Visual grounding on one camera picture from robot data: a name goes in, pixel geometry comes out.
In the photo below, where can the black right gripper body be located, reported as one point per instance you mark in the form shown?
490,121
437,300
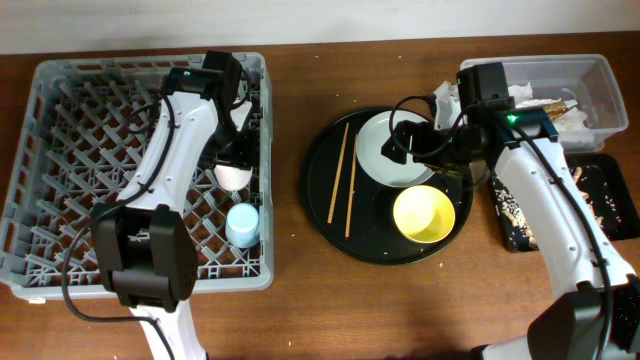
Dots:
417,141

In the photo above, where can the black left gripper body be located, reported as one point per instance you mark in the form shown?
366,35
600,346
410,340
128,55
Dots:
234,147

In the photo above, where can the pink cup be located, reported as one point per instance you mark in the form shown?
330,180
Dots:
232,178

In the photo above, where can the yellow bowl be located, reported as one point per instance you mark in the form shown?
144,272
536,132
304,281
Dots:
424,214

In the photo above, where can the light blue cup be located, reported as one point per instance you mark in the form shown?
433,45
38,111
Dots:
242,225

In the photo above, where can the food scraps and peanut shells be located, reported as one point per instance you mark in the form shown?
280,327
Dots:
594,189

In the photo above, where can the tissue with gold wrapper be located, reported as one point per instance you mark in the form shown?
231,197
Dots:
565,112

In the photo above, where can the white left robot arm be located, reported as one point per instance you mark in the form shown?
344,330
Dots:
146,255

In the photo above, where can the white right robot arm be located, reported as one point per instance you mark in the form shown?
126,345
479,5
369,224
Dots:
595,313

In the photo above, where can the grey dishwasher rack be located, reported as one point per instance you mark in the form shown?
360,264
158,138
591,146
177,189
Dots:
76,150

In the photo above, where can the grey plate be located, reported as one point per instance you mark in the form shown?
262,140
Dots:
371,138

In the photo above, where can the left wooden chopstick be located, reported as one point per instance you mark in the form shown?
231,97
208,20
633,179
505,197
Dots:
338,175

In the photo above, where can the round black tray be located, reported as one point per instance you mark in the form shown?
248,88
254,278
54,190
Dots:
374,237

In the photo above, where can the clear plastic bin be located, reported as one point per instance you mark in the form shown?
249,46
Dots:
585,81

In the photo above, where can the black rectangular tray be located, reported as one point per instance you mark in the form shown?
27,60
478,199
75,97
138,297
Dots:
617,185

